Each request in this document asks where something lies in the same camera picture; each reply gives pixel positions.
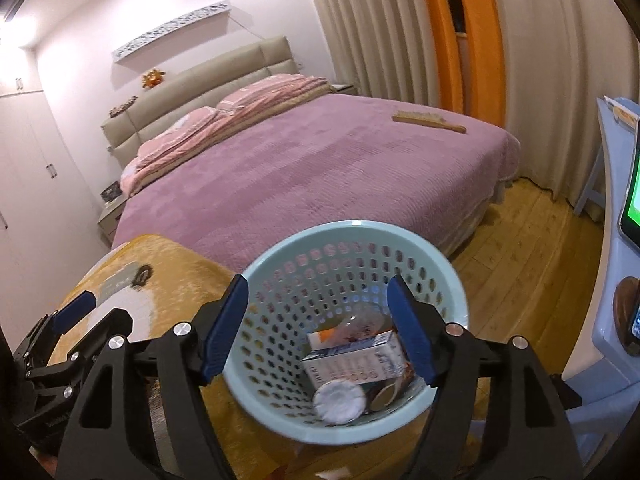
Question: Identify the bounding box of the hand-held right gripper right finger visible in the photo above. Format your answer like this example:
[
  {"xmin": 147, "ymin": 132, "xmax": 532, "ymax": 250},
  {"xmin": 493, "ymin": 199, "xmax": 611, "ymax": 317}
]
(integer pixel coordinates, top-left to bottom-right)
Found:
[{"xmin": 386, "ymin": 274, "xmax": 586, "ymax": 480}]

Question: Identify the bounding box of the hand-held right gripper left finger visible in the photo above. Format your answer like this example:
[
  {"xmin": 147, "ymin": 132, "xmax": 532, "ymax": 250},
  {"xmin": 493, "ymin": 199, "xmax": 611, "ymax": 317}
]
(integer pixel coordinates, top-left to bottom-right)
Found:
[{"xmin": 54, "ymin": 274, "xmax": 250, "ymax": 480}]

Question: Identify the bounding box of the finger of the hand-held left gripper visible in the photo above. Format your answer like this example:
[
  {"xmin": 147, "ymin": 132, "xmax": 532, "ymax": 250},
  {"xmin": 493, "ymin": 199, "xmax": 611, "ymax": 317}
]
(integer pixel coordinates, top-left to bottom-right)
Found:
[
  {"xmin": 12, "ymin": 291, "xmax": 97, "ymax": 362},
  {"xmin": 30, "ymin": 308, "xmax": 135, "ymax": 377}
]

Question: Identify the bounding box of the white blue carton box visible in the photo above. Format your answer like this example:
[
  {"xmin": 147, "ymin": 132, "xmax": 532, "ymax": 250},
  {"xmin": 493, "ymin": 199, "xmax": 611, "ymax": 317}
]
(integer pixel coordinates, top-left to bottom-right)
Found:
[{"xmin": 302, "ymin": 331, "xmax": 408, "ymax": 390}]

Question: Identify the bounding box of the light blue plastic basket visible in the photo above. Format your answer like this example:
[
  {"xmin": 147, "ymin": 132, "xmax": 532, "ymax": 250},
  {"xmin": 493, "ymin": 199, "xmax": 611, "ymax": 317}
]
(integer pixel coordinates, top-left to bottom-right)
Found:
[{"xmin": 222, "ymin": 220, "xmax": 470, "ymax": 445}]

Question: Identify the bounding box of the orange paper cup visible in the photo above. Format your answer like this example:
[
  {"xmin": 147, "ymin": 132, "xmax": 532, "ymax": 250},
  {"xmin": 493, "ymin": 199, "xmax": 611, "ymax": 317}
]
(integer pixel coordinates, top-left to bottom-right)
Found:
[{"xmin": 306, "ymin": 327, "xmax": 351, "ymax": 348}]

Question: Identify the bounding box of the red white paper cup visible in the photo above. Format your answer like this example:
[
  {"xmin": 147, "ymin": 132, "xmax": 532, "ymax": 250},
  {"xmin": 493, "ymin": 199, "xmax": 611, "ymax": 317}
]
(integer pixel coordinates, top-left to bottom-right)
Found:
[{"xmin": 312, "ymin": 379, "xmax": 368, "ymax": 425}]

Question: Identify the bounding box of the round yellow plush rug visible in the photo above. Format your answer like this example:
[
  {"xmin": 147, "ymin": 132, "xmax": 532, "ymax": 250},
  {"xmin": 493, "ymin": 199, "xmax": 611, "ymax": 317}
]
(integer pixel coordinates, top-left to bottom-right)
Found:
[{"xmin": 50, "ymin": 234, "xmax": 496, "ymax": 480}]

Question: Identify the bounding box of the white wardrobe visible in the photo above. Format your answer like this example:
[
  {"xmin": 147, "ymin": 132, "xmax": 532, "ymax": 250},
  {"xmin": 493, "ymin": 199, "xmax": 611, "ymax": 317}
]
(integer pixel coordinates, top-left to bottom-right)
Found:
[{"xmin": 0, "ymin": 47, "xmax": 108, "ymax": 306}]

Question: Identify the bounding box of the pink folded quilt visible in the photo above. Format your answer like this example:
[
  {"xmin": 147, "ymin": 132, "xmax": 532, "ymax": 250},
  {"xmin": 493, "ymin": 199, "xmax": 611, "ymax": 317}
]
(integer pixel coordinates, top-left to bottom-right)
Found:
[{"xmin": 120, "ymin": 76, "xmax": 333, "ymax": 196}]

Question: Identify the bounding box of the bed with purple cover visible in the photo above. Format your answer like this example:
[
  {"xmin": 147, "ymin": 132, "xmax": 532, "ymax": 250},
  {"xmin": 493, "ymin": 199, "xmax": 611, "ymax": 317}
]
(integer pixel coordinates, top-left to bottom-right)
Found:
[{"xmin": 111, "ymin": 95, "xmax": 521, "ymax": 271}]

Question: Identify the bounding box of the pink pillow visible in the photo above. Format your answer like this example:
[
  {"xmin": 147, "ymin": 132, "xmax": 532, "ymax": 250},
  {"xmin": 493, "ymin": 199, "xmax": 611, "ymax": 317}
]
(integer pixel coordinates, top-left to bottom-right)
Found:
[
  {"xmin": 216, "ymin": 74, "xmax": 306, "ymax": 111},
  {"xmin": 137, "ymin": 106, "xmax": 221, "ymax": 161}
]

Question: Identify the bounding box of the light blue desk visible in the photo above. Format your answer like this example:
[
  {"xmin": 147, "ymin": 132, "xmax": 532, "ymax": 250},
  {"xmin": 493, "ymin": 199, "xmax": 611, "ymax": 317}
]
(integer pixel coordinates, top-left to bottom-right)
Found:
[{"xmin": 560, "ymin": 95, "xmax": 640, "ymax": 411}]

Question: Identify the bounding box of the wooden brush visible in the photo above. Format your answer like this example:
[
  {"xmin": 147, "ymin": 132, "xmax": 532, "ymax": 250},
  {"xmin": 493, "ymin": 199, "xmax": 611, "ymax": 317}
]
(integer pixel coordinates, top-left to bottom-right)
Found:
[{"xmin": 391, "ymin": 110, "xmax": 467, "ymax": 135}]

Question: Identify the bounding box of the round brown object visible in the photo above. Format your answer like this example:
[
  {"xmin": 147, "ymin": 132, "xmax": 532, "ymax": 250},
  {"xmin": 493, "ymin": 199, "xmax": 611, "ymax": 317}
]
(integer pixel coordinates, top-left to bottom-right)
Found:
[{"xmin": 612, "ymin": 276, "xmax": 640, "ymax": 346}]

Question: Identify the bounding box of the beige upholstered headboard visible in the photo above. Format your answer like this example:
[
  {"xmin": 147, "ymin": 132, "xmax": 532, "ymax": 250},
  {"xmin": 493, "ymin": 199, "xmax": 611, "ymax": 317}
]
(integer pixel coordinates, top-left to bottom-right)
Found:
[{"xmin": 101, "ymin": 35, "xmax": 293, "ymax": 171}]

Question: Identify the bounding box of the green lit screen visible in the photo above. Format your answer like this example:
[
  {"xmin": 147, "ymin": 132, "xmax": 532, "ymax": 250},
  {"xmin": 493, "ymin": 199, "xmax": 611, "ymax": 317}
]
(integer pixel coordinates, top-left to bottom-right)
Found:
[{"xmin": 617, "ymin": 130, "xmax": 640, "ymax": 243}]

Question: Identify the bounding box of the beige pleated curtain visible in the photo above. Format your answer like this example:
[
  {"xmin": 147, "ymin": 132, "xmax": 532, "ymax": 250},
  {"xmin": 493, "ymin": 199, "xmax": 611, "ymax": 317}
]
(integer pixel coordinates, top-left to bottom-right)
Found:
[
  {"xmin": 487, "ymin": 0, "xmax": 640, "ymax": 211},
  {"xmin": 300, "ymin": 0, "xmax": 443, "ymax": 111}
]

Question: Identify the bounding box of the printed paper card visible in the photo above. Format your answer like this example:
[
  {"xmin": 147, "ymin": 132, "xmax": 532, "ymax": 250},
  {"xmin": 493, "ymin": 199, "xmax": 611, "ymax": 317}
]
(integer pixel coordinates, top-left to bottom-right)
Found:
[{"xmin": 602, "ymin": 95, "xmax": 640, "ymax": 131}]

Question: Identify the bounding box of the orange window frame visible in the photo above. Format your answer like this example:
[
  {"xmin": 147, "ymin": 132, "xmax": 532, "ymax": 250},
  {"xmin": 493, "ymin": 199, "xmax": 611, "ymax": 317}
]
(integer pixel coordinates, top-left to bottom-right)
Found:
[{"xmin": 415, "ymin": 0, "xmax": 508, "ymax": 126}]

